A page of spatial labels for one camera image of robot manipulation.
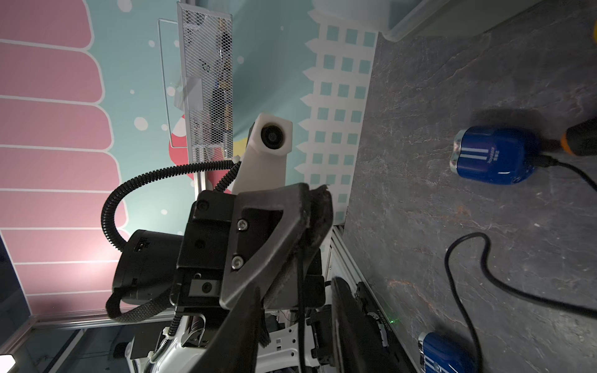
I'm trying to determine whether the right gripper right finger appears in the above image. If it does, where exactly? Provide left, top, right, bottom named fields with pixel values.
left=331, top=277, right=399, bottom=373

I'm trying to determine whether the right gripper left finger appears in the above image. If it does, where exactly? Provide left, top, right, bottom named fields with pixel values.
left=190, top=284, right=261, bottom=372

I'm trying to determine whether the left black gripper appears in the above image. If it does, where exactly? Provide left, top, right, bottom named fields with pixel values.
left=170, top=183, right=334, bottom=310

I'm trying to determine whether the blue shaver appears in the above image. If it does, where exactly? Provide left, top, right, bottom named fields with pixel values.
left=418, top=333, right=477, bottom=373
left=449, top=126, right=541, bottom=185

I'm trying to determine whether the black charging cable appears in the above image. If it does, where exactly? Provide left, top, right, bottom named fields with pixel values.
left=526, top=154, right=597, bottom=193
left=444, top=232, right=597, bottom=373

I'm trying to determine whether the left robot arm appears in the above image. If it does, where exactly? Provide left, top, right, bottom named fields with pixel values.
left=100, top=160, right=334, bottom=372

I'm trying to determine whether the green plastic storage box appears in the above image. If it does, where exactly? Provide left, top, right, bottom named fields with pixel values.
left=312, top=0, right=538, bottom=42

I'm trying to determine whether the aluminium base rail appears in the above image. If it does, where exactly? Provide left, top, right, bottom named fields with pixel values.
left=1, top=228, right=418, bottom=372

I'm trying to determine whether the clear acrylic wall bin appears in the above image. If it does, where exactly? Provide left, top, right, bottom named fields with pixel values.
left=157, top=1, right=233, bottom=163

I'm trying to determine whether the orange handled screwdriver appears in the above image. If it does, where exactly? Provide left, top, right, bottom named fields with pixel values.
left=541, top=117, right=596, bottom=156

